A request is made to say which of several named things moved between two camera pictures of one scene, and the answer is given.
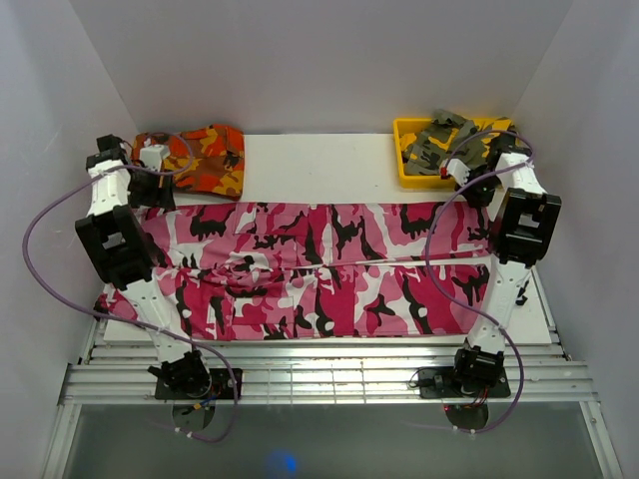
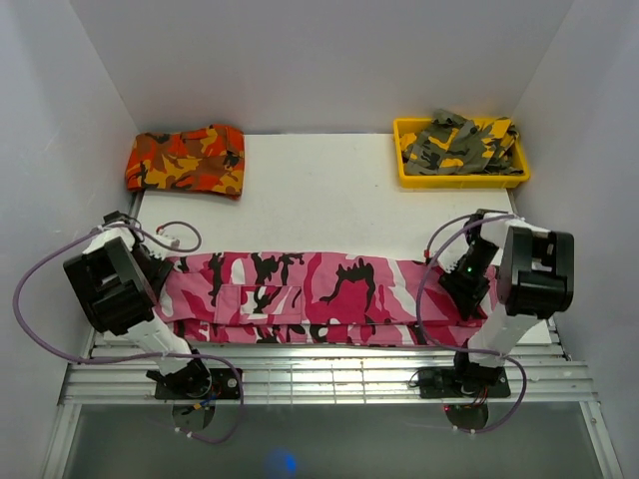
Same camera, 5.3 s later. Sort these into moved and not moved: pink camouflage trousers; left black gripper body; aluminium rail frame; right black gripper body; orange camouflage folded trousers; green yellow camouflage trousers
Moved: pink camouflage trousers; left black gripper body; right black gripper body
Not moved: orange camouflage folded trousers; aluminium rail frame; green yellow camouflage trousers
